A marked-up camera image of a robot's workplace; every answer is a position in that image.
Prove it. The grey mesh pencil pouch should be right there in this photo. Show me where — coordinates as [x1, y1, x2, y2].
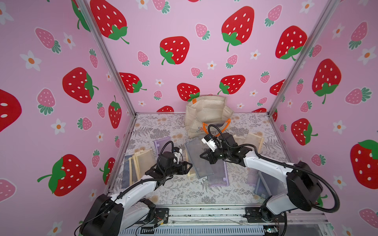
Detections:
[185, 139, 214, 179]

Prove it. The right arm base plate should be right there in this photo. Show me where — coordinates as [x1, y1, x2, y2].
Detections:
[242, 207, 287, 223]

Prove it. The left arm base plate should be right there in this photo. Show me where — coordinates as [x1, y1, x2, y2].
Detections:
[136, 207, 169, 225]

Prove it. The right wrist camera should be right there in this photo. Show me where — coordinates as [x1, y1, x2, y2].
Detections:
[201, 134, 218, 152]

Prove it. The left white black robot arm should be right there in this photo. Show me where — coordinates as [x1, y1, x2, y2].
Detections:
[74, 141, 193, 236]

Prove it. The purple mesh pouch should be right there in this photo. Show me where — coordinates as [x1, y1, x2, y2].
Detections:
[208, 160, 229, 187]
[154, 136, 171, 155]

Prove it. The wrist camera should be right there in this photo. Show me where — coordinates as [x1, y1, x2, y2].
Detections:
[173, 147, 183, 163]
[201, 134, 218, 152]

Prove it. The cream canvas tote bag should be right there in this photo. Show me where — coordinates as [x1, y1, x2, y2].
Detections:
[185, 95, 233, 138]

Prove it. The grey pouch near right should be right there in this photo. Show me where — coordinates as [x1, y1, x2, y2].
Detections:
[247, 168, 286, 199]

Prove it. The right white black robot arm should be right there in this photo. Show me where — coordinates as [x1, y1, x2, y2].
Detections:
[200, 131, 341, 221]

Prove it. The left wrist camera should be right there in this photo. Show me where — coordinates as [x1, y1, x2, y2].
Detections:
[173, 147, 183, 163]

